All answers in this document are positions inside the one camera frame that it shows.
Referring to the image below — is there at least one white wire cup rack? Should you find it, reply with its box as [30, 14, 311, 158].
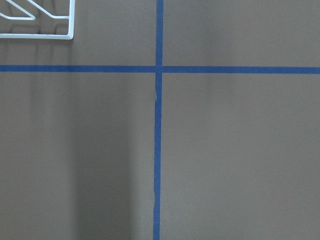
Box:
[0, 0, 76, 40]

